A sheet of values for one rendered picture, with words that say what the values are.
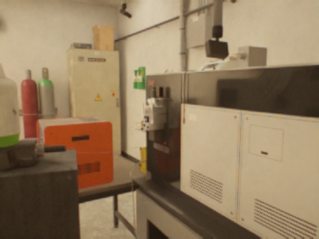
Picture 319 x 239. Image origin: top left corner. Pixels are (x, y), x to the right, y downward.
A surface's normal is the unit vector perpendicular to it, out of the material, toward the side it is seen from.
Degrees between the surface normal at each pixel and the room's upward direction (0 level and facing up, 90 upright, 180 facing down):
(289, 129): 90
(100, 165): 90
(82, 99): 90
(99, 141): 90
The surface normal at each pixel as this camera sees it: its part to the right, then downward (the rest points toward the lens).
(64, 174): 0.33, 0.12
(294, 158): -0.86, 0.07
